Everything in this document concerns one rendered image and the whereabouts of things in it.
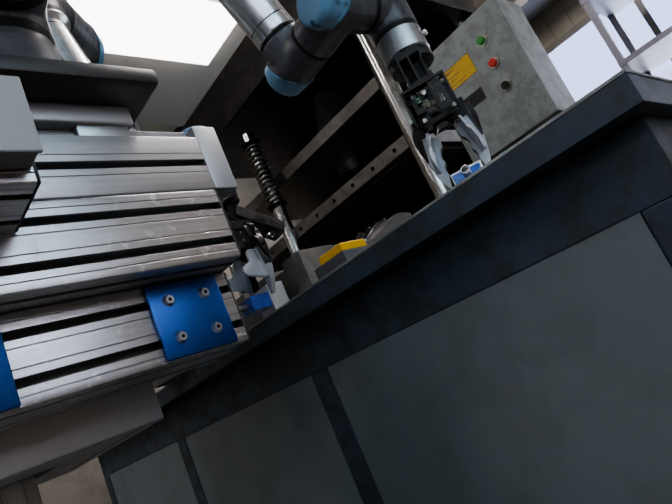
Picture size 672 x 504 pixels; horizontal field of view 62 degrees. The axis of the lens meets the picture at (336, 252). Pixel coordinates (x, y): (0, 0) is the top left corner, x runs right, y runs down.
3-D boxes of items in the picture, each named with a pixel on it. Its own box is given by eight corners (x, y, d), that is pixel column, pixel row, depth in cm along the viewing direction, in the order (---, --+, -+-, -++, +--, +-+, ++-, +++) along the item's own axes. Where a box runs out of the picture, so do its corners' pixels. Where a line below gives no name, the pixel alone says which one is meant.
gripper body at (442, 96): (413, 128, 82) (380, 61, 84) (425, 143, 90) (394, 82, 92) (461, 101, 79) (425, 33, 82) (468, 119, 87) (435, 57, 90)
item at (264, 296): (232, 323, 95) (221, 295, 96) (220, 333, 99) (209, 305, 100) (292, 306, 104) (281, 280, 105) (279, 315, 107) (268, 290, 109)
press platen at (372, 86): (389, 78, 187) (383, 66, 188) (237, 228, 263) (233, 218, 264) (495, 90, 236) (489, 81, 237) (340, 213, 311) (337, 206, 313)
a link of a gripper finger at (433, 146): (428, 187, 82) (415, 128, 83) (435, 194, 87) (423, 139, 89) (449, 182, 81) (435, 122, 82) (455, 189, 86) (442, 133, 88)
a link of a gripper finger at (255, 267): (252, 298, 99) (229, 258, 103) (278, 291, 103) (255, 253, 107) (258, 288, 97) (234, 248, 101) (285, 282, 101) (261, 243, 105)
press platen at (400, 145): (415, 141, 180) (409, 128, 181) (251, 276, 255) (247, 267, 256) (523, 140, 231) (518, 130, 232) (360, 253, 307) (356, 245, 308)
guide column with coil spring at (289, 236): (370, 427, 207) (245, 131, 235) (361, 430, 211) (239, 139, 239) (380, 421, 211) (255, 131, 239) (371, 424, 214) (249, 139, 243)
